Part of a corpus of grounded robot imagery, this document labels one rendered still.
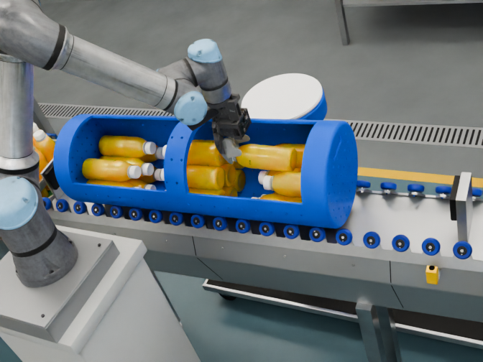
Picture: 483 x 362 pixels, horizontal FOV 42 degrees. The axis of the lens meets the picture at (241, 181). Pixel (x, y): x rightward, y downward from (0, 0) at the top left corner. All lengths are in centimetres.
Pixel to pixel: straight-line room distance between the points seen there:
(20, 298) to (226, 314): 146
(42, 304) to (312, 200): 68
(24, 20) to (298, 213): 80
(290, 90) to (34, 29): 106
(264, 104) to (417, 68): 202
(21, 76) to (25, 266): 43
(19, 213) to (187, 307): 163
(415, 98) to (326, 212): 225
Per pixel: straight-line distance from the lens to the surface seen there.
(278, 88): 216
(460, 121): 355
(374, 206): 181
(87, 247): 159
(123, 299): 161
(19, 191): 147
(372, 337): 207
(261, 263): 185
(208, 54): 153
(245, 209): 168
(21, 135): 153
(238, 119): 163
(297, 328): 273
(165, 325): 180
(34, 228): 148
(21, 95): 148
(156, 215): 194
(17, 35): 131
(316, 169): 155
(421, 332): 248
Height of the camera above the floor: 220
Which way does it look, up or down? 40 degrees down
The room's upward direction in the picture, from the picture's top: 20 degrees counter-clockwise
